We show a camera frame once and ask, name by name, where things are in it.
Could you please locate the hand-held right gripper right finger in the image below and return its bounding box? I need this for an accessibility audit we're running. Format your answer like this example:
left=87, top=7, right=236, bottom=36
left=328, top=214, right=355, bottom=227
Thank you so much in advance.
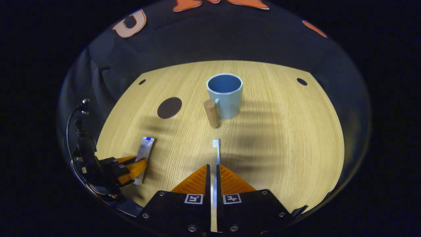
left=215, top=164, right=293, bottom=235

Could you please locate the black backdrop cloth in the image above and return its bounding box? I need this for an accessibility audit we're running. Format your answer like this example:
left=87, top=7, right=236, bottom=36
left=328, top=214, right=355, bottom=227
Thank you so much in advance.
left=58, top=0, right=371, bottom=198

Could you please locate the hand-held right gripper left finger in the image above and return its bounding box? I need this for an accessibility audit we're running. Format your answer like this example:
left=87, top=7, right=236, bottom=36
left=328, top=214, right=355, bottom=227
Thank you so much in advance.
left=137, top=164, right=211, bottom=233

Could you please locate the white toothbrush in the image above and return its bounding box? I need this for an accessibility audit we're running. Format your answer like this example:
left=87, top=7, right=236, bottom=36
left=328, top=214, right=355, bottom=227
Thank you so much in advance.
left=212, top=139, right=221, bottom=206

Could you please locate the blue cup with wooden handle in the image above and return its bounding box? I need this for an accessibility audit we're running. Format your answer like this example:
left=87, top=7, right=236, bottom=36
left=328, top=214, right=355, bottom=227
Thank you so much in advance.
left=203, top=73, right=244, bottom=128

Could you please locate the dark brown round coaster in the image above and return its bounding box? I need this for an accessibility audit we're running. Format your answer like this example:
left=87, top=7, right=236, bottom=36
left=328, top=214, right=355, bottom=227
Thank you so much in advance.
left=157, top=97, right=182, bottom=119

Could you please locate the white toothpaste tube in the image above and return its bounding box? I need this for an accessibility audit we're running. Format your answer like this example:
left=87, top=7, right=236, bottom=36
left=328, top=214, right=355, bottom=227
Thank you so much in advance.
left=133, top=137, right=155, bottom=185

